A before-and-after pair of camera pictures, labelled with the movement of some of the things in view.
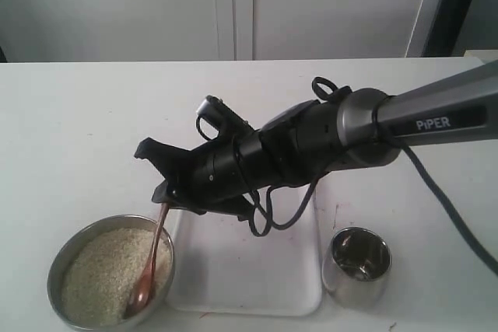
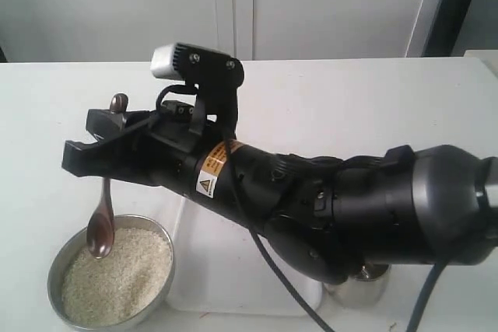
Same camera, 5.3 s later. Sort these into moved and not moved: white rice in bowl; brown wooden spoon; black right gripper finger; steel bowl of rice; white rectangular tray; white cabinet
Moved: black right gripper finger; brown wooden spoon
Not moved: white cabinet; white rectangular tray; white rice in bowl; steel bowl of rice
